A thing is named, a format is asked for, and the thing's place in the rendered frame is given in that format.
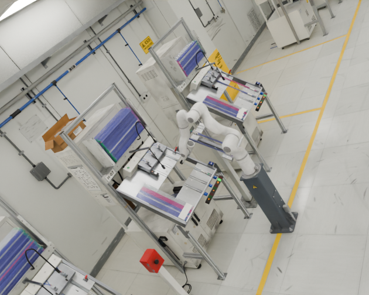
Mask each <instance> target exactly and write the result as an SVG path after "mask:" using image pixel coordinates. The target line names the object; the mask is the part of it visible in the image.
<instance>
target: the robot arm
mask: <svg viewBox="0 0 369 295"><path fill-rule="evenodd" d="M200 117H201V118H202V120H203V123H204V126H205V127H206V128H207V129H208V130H209V131H211V132H212V133H214V134H216V135H224V136H225V139H224V141H223V144H222V148H223V151H224V152H225V153H228V154H231V155H233V156H234V158H235V160H236V161H237V163H238V164H239V166H240V168H241V169H242V172H241V176H242V178H244V179H250V178H252V177H254V176H256V175H257V174H258V173H259V172H260V170H261V166H260V165H259V164H258V163H254V162H253V161H252V159H251V158H250V156H249V154H248V153H247V151H246V150H245V149H244V148H243V147H237V145H238V143H239V141H240V139H241V134H240V133H239V131H237V130H236V129H233V128H229V127H226V126H223V125H221V124H220V123H218V122H217V121H216V120H215V119H214V118H213V117H212V116H211V115H210V113H209V111H208V109H207V107H206V106H205V105H204V104H203V103H202V102H197V103H195V104H194V105H193V106H192V108H191V110H190V111H189V112H187V111H186V110H184V109H183V110H180V111H179V112H178V113H177V114H176V119H177V123H178V127H179V130H180V140H179V152H180V155H181V157H180V159H179V161H180V164H183V162H184V161H185V160H186V158H187V157H188V156H190V154H191V152H192V150H193V148H194V142H193V141H192V140H189V138H190V130H189V124H188V123H190V124H193V123H195V122H196V121H197V120H198V119H199V118H200Z"/></svg>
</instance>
